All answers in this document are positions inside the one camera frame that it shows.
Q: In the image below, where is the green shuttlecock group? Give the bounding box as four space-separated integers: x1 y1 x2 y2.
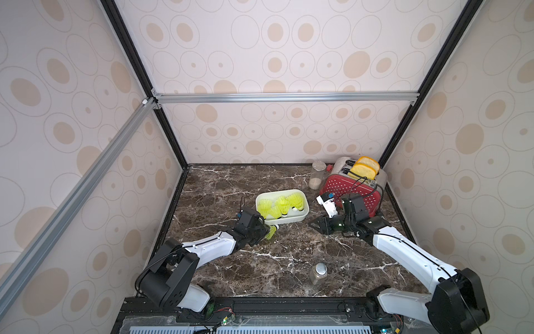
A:
257 198 273 219
265 225 278 240

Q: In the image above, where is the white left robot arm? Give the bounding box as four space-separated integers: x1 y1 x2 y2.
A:
134 208 278 313

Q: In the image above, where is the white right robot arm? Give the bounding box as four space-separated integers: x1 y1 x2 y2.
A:
310 193 490 333

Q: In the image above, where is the white storage box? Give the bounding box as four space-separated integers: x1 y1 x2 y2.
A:
255 189 310 225

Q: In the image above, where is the red dotted toaster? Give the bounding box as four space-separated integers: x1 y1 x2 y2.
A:
319 157 388 217

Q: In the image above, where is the front yellow toast slice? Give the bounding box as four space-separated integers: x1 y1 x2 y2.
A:
350 163 377 180

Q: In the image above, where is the yellow toast slice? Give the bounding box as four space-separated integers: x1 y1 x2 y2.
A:
350 163 377 180
357 157 380 173

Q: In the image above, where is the clear jar with powder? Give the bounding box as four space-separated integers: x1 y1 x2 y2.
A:
308 160 327 190

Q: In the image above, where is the back yellow toast slice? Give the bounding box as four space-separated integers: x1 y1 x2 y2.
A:
357 157 380 173

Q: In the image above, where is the metal lidded shaker jar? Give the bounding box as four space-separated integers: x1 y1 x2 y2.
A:
310 262 328 285

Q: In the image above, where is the black toaster power cable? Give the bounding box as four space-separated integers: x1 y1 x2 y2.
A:
341 175 387 210

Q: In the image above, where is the silver horizontal aluminium rail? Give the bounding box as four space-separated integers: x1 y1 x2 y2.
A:
154 90 419 104

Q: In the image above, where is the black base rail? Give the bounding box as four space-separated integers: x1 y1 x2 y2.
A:
111 297 435 333

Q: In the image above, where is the silver left aluminium rail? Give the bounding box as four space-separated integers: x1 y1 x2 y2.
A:
1 97 157 317

